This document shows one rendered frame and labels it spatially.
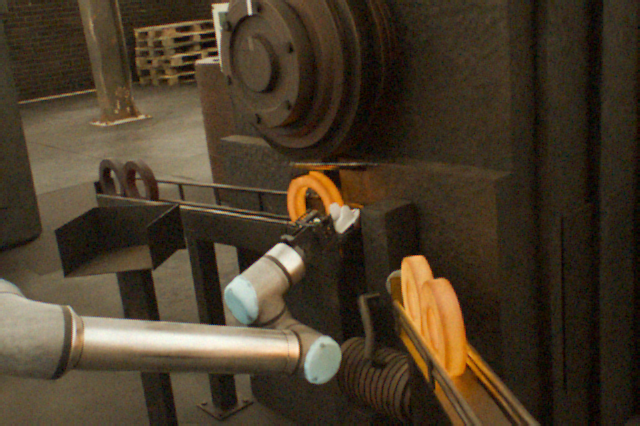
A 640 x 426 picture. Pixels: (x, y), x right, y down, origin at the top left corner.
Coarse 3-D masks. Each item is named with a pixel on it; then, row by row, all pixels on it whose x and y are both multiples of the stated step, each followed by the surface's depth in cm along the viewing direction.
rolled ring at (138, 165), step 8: (128, 160) 244; (136, 160) 242; (128, 168) 246; (136, 168) 241; (144, 168) 240; (128, 176) 249; (144, 176) 239; (152, 176) 240; (128, 184) 250; (144, 184) 240; (152, 184) 239; (128, 192) 251; (136, 192) 251; (152, 192) 240; (152, 200) 241
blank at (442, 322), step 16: (432, 288) 115; (448, 288) 115; (432, 304) 116; (448, 304) 113; (432, 320) 122; (448, 320) 112; (432, 336) 122; (448, 336) 111; (464, 336) 112; (448, 352) 112; (464, 352) 112; (448, 368) 113; (464, 368) 114
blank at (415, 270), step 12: (408, 264) 131; (420, 264) 130; (408, 276) 133; (420, 276) 128; (432, 276) 128; (408, 288) 137; (420, 288) 127; (408, 300) 137; (408, 312) 138; (420, 312) 127; (420, 324) 128
